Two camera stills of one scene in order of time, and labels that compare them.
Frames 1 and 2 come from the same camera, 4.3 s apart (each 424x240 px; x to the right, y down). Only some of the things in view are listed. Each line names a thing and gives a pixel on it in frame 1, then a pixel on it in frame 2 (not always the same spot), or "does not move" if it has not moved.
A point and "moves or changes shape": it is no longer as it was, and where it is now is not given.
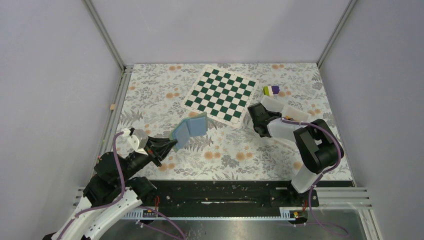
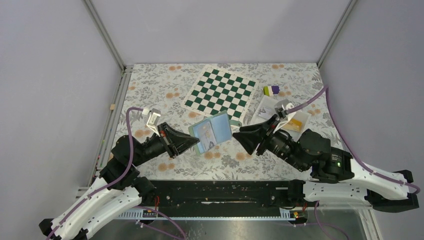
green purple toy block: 270,90 does not move
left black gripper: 161,148 → 179,145
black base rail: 234,196 does not move
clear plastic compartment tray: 282,127 does not move
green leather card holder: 195,125 moves or changes shape
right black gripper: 274,113 → 249,139
